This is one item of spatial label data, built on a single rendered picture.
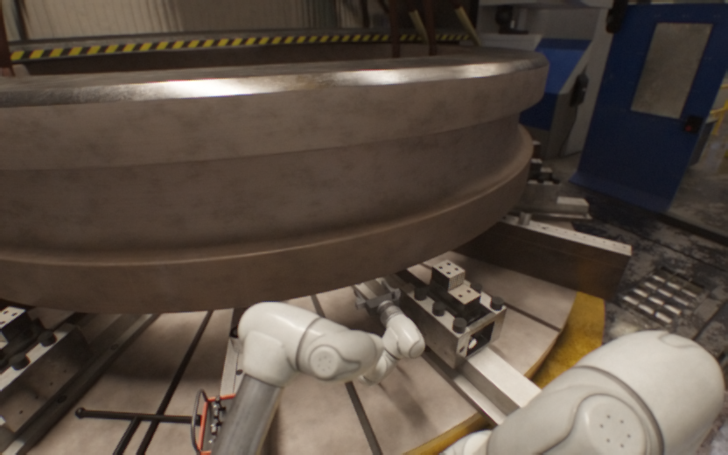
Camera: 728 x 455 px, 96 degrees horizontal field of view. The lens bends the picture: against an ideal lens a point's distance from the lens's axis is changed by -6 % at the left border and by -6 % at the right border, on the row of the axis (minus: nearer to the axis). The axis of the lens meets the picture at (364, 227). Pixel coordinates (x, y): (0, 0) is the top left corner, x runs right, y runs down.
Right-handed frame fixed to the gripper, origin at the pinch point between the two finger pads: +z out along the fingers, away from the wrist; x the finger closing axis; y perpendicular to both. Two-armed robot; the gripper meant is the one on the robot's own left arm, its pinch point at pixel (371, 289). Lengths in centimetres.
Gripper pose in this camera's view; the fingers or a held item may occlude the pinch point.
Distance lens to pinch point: 155.8
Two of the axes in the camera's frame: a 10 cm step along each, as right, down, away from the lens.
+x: -9.1, 2.1, -3.5
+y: -0.1, -8.7, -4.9
